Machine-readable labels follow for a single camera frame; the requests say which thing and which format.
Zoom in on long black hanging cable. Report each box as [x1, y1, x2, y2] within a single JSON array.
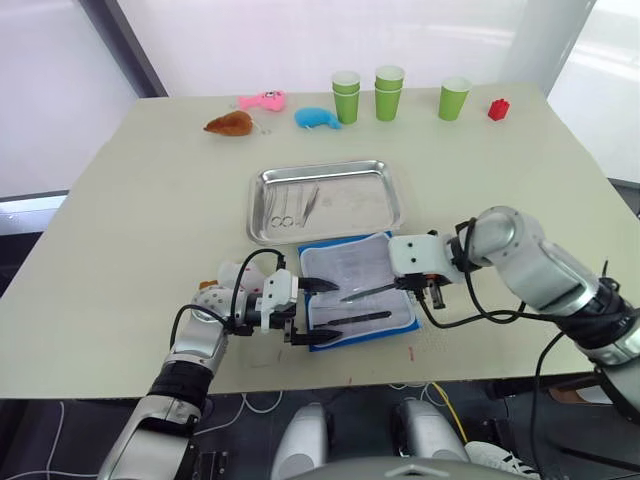
[[529, 329, 570, 480]]

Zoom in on pink plush toy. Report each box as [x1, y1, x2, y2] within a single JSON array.
[[236, 89, 288, 113]]

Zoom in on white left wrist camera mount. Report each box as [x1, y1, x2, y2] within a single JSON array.
[[259, 269, 302, 335]]

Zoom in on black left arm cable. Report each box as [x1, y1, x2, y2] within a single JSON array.
[[171, 248, 287, 350]]

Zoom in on white round pillar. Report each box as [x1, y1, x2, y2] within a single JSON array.
[[513, 0, 597, 97]]

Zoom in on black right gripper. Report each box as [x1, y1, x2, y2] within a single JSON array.
[[393, 272, 449, 312]]

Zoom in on silver surgical scissors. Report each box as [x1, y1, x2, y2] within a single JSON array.
[[268, 185, 295, 229]]

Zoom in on brown plush toy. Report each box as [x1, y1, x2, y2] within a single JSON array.
[[202, 110, 255, 137]]

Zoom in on white floor cable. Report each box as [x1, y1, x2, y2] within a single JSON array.
[[241, 391, 285, 415]]

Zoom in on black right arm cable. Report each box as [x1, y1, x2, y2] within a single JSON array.
[[415, 217, 532, 331]]

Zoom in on silver left robot leg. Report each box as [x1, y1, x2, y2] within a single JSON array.
[[271, 402, 332, 480]]

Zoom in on black handled surgical instrument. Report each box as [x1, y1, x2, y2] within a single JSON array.
[[313, 310, 393, 326]]

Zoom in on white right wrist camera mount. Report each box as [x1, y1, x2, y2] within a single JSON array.
[[387, 233, 465, 287]]

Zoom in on blue plush toy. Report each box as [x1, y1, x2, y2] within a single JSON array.
[[293, 106, 344, 132]]

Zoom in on silver right robot leg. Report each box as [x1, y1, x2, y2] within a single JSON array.
[[391, 398, 470, 467]]

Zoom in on silver surgical forceps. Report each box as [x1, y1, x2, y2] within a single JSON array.
[[282, 184, 308, 228]]

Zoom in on stainless steel metal tray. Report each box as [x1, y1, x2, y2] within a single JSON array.
[[247, 159, 403, 247]]

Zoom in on white red-dotted plush toy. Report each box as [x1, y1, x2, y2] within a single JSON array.
[[198, 256, 270, 312]]

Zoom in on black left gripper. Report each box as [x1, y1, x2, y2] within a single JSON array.
[[281, 275, 343, 348]]

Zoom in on slim silver surgical instrument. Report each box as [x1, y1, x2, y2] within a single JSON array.
[[340, 283, 402, 303]]

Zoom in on dark window frame post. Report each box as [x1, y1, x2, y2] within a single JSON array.
[[74, 0, 170, 100]]

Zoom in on green paper cup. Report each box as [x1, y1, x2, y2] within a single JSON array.
[[374, 85, 403, 122], [374, 65, 406, 92], [333, 87, 362, 125], [331, 70, 363, 95], [438, 76, 473, 122]]

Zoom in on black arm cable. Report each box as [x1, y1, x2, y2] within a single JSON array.
[[415, 217, 532, 331], [171, 248, 287, 350]]

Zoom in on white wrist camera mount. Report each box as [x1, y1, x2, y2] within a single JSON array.
[[387, 233, 465, 287], [259, 269, 302, 335]]

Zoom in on silver robot leg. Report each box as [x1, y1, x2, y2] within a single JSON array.
[[391, 398, 470, 467], [271, 402, 332, 480]]

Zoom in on blue surgical instrument pack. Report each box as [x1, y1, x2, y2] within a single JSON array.
[[297, 231, 424, 353]]

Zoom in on silver tweezers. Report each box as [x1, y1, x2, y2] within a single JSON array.
[[299, 185, 321, 222]]

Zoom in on yellow floor cable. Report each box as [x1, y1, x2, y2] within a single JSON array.
[[431, 381, 470, 445]]

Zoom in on white striped sneaker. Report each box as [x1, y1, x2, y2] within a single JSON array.
[[464, 439, 542, 480]]

